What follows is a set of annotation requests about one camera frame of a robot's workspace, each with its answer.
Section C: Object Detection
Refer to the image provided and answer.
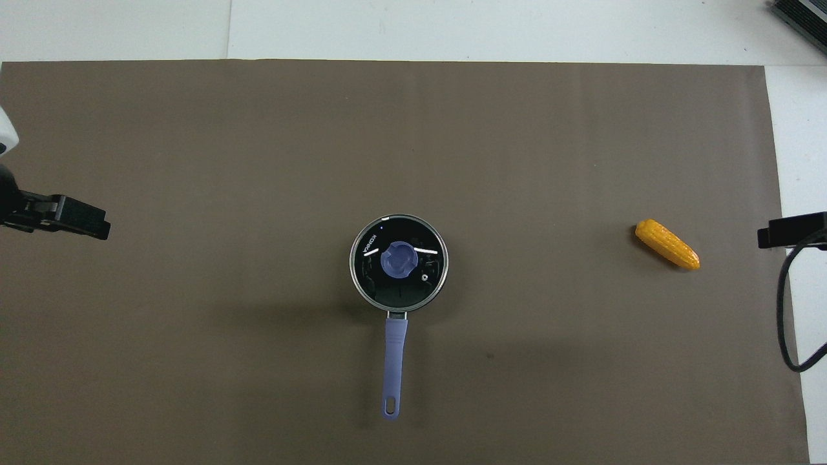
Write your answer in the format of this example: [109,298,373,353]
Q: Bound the glass lid purple knob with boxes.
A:
[350,214,449,313]

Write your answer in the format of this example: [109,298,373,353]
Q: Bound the yellow corn cob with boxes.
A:
[634,219,701,271]

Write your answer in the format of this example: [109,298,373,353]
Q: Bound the brown table mat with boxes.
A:
[0,60,811,465]

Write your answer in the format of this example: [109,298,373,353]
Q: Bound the black ribbed device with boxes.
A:
[770,0,827,38]

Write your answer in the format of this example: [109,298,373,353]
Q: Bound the black pot purple handle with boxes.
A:
[349,214,450,422]

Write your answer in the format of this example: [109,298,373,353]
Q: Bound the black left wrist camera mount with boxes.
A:
[0,192,112,241]

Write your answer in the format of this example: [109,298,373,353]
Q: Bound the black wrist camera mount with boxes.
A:
[757,212,827,251]
[0,192,112,241]

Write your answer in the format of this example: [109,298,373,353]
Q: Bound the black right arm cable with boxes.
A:
[777,240,827,373]

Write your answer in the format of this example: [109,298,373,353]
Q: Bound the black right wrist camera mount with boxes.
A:
[757,212,827,251]

